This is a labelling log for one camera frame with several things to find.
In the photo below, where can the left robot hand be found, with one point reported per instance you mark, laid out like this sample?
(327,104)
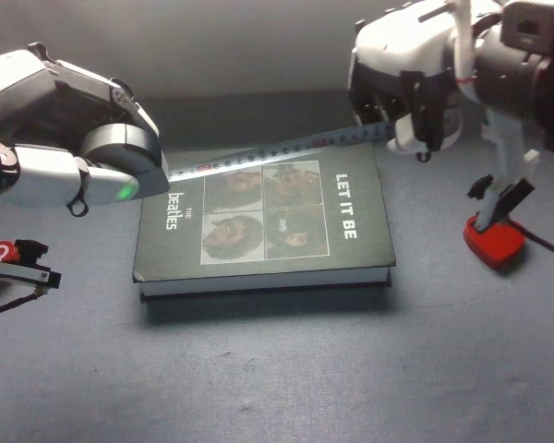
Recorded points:
(41,180)

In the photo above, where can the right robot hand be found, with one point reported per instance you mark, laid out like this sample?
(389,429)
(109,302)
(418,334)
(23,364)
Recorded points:
(397,37)

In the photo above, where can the white tape measure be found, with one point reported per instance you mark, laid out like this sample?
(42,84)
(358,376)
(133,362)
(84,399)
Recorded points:
(120,143)

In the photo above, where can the black Let It Be book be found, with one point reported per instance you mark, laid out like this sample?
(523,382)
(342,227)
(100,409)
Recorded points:
(360,203)

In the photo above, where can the white backdrop board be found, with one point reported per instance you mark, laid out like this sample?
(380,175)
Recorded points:
(189,41)

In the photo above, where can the red heart-shaped block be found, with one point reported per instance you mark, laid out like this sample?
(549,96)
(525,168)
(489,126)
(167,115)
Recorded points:
(494,249)

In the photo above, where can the grey table cloth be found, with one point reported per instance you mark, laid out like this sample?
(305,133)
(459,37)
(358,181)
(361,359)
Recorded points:
(304,369)

